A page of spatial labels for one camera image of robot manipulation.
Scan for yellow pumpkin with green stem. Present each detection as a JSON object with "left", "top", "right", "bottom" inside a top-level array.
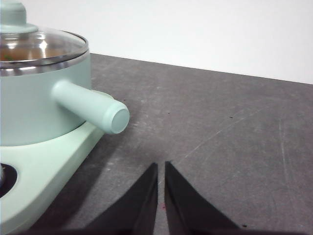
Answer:
[{"left": 0, "top": 48, "right": 37, "bottom": 62}]

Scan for mint green pot with handle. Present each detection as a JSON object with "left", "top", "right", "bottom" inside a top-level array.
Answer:
[{"left": 0, "top": 52, "right": 130, "bottom": 147}]

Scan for glass pot lid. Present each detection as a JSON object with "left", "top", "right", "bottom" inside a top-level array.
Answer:
[{"left": 0, "top": 0, "right": 89, "bottom": 71}]

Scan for mint green breakfast machine base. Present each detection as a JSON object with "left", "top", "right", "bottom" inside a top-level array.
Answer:
[{"left": 0, "top": 90, "right": 107, "bottom": 235}]

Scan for black control panel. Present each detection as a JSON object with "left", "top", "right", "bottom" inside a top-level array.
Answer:
[{"left": 0, "top": 163, "right": 19, "bottom": 198}]

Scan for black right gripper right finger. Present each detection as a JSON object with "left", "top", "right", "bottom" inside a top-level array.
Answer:
[{"left": 164, "top": 161, "right": 309, "bottom": 235}]

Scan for silver control knob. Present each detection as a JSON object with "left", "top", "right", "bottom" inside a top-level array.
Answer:
[{"left": 0, "top": 164, "right": 6, "bottom": 190}]

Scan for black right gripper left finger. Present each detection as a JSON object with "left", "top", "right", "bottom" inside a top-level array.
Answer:
[{"left": 22, "top": 163, "right": 158, "bottom": 235}]

